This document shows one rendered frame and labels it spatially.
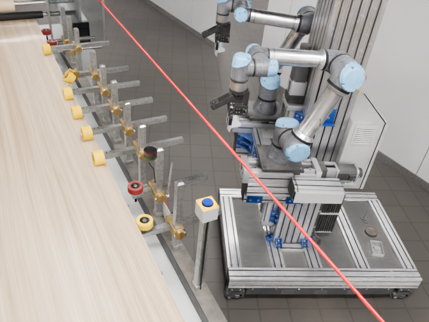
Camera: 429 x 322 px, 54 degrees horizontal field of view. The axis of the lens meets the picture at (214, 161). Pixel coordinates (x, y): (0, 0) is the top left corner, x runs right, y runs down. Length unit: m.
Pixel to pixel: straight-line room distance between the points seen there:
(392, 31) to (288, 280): 2.42
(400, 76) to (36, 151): 3.07
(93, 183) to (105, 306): 0.74
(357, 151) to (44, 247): 1.69
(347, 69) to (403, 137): 2.43
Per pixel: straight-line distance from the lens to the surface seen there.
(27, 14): 4.39
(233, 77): 1.78
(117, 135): 2.86
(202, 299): 2.01
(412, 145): 4.25
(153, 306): 1.74
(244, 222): 3.06
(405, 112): 4.21
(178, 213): 2.00
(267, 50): 1.92
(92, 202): 2.15
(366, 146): 2.51
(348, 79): 1.92
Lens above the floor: 2.34
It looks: 37 degrees down
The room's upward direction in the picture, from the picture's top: 7 degrees clockwise
